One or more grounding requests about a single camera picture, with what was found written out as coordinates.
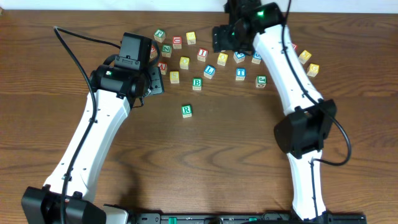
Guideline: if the blue P wooden block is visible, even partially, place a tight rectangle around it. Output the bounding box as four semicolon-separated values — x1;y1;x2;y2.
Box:
233;52;246;63

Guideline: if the red E wooden block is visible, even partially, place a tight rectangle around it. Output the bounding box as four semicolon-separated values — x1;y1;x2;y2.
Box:
150;45;157;59

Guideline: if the red U wooden block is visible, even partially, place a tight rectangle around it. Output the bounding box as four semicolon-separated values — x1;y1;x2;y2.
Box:
172;36;182;49

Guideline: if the yellow K right block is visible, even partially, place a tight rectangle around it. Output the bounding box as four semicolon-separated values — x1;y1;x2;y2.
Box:
298;50;312;65

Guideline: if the green J wooden block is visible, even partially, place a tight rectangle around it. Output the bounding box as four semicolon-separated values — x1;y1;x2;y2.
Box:
154;29;166;43

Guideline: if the green B wooden block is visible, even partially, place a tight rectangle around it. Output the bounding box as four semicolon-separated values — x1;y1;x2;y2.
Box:
192;78;203;91

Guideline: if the blue T wooden block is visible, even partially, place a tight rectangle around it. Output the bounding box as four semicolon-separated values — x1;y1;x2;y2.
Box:
236;68;246;81

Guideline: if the red I wooden block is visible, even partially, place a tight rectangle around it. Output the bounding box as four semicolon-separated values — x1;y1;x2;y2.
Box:
197;48;208;62

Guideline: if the green J lower block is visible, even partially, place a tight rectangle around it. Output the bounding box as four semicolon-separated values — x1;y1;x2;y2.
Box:
256;76;267;88

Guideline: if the yellow S wooden block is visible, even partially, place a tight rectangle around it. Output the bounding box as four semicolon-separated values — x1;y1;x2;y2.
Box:
170;71;180;84

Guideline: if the blue 5 wooden block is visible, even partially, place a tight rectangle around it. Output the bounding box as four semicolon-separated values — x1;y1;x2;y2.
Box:
251;52;262;64

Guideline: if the yellow G wooden block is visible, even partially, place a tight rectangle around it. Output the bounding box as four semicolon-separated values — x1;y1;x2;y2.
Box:
307;63;320;77

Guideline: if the green Z wooden block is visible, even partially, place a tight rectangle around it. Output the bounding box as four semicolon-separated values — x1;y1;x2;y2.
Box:
161;44;172;58

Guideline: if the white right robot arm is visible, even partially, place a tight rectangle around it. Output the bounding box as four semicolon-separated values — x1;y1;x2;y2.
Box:
213;1;336;221

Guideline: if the yellow o block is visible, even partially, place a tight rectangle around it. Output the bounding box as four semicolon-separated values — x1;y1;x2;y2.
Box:
217;52;228;66
179;57;190;70

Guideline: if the red A upright block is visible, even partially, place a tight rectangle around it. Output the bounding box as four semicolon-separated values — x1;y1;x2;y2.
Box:
158;62;167;75

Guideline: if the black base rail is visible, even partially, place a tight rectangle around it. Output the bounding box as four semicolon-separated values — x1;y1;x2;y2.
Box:
102;203;368;224

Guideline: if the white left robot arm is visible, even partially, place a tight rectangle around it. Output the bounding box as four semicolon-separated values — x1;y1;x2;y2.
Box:
21;65;164;223

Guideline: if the yellow top wooden block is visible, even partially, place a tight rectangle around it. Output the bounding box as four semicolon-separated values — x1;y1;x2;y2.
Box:
186;32;197;45

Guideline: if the green R wooden block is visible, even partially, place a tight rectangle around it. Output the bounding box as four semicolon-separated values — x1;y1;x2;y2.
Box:
182;105;192;118

